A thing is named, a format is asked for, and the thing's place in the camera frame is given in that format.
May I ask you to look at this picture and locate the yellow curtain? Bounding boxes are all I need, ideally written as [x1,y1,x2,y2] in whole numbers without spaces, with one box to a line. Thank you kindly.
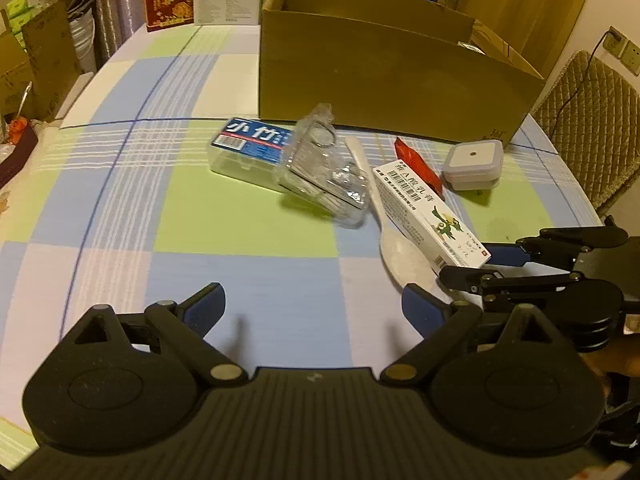
[445,0,601,81]

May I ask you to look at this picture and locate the green tissue boxes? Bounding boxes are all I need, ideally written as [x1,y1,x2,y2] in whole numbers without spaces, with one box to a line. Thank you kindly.
[5,0,53,36]

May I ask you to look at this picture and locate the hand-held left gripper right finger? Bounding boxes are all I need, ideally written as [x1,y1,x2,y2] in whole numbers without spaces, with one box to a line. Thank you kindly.
[381,283,576,387]

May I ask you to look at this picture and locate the chair with quilted cover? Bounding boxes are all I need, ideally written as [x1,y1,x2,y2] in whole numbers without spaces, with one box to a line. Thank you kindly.
[529,50,640,221]

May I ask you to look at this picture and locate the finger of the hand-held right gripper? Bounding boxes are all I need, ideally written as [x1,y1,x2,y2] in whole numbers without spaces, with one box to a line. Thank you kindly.
[482,227,629,271]
[439,265,585,309]

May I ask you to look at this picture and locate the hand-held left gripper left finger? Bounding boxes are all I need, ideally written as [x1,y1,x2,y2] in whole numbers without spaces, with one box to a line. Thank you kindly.
[50,282,249,387]

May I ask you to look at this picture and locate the small square plastic container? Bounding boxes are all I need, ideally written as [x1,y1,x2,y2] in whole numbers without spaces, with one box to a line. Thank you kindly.
[442,140,504,192]

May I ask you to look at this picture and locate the clear plastic packaging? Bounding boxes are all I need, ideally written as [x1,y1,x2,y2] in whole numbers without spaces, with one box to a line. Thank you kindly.
[274,103,372,230]

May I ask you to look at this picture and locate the desktop with checked tablecloth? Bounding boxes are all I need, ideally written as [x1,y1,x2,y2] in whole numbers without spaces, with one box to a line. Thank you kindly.
[0,22,606,448]

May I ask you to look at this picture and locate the black charger cable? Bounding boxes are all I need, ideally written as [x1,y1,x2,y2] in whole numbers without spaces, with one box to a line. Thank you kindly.
[555,30,621,121]

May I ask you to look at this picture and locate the small red packet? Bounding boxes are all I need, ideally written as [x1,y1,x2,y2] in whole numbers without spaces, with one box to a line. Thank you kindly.
[393,136,444,197]

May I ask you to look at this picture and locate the green white ointment box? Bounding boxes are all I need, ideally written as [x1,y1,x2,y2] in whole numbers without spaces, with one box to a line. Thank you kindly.
[373,158,494,269]

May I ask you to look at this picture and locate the blue label floss pick box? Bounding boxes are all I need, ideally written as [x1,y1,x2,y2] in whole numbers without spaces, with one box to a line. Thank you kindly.
[207,116,297,192]

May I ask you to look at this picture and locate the wall socket plate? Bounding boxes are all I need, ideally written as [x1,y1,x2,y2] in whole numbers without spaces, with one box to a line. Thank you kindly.
[602,30,626,58]
[620,40,640,73]

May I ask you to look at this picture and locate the white plastic spoon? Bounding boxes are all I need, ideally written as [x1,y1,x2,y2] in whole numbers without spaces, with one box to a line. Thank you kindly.
[344,135,456,306]

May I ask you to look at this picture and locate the brown cardboard storage box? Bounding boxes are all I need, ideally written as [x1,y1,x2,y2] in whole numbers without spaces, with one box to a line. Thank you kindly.
[0,0,81,121]

